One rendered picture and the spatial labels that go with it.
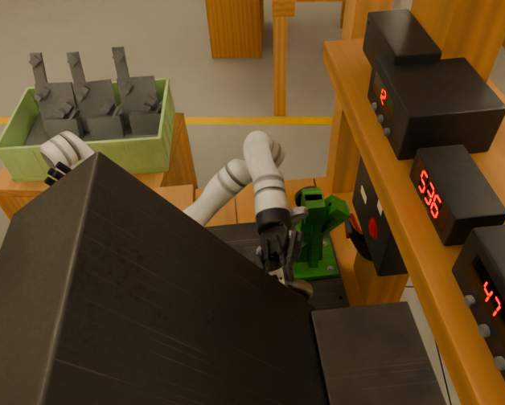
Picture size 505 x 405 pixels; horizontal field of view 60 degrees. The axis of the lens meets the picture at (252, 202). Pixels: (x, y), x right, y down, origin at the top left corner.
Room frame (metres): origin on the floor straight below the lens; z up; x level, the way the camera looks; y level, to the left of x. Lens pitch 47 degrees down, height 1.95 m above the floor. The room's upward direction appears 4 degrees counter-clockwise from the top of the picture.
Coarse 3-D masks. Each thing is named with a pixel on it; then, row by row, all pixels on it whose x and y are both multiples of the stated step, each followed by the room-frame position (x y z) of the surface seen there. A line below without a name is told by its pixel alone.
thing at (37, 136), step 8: (120, 112) 1.61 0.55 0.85; (40, 120) 1.60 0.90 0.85; (32, 128) 1.54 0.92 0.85; (40, 128) 1.54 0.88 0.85; (128, 128) 1.50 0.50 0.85; (32, 136) 1.48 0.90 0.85; (40, 136) 1.48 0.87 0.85; (88, 136) 1.46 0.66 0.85; (128, 136) 1.44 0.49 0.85; (136, 136) 1.44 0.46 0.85; (144, 136) 1.44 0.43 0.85; (152, 136) 1.43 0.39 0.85; (24, 144) 1.43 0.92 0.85; (32, 144) 1.43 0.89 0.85; (40, 144) 1.43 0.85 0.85
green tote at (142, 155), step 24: (24, 96) 1.61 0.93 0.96; (168, 96) 1.60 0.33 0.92; (24, 120) 1.53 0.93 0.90; (168, 120) 1.48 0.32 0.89; (0, 144) 1.31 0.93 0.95; (96, 144) 1.27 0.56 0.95; (120, 144) 1.27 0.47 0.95; (144, 144) 1.27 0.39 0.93; (168, 144) 1.39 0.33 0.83; (24, 168) 1.27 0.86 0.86; (48, 168) 1.27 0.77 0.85; (144, 168) 1.27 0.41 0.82; (168, 168) 1.29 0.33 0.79
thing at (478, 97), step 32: (384, 64) 0.57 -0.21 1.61; (416, 64) 0.57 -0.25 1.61; (448, 64) 0.56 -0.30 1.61; (384, 96) 0.53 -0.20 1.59; (416, 96) 0.49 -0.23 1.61; (448, 96) 0.48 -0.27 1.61; (480, 96) 0.48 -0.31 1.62; (384, 128) 0.49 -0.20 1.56; (416, 128) 0.44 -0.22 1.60; (448, 128) 0.45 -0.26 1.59; (480, 128) 0.45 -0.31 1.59; (480, 256) 0.23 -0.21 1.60; (480, 288) 0.21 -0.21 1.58; (480, 320) 0.20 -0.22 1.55
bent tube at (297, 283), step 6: (276, 270) 0.48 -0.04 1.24; (282, 270) 0.47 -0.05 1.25; (276, 276) 0.48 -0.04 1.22; (282, 276) 0.46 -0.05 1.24; (282, 282) 0.45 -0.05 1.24; (294, 282) 0.47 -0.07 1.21; (300, 282) 0.48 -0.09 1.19; (306, 282) 0.49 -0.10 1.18; (294, 288) 0.46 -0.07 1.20; (300, 288) 0.46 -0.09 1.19; (306, 288) 0.47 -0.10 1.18; (312, 288) 0.49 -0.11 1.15; (300, 294) 0.48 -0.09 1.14; (306, 294) 0.47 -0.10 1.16; (312, 294) 0.48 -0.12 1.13; (306, 300) 0.48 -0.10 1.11
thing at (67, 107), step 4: (44, 88) 1.56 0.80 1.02; (48, 88) 1.57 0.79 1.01; (40, 92) 1.55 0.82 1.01; (44, 92) 1.55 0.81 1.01; (48, 92) 1.56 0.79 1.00; (36, 96) 1.51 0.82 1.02; (40, 96) 1.52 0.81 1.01; (44, 96) 1.54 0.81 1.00; (40, 100) 1.51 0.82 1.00; (64, 104) 1.52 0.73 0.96; (68, 104) 1.52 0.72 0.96; (60, 108) 1.51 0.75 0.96; (64, 108) 1.52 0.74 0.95; (68, 108) 1.52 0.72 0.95; (56, 112) 1.48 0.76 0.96; (60, 112) 1.48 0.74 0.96; (64, 112) 1.49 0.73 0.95; (68, 112) 1.51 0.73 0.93; (60, 116) 1.47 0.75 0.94; (64, 116) 1.48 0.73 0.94
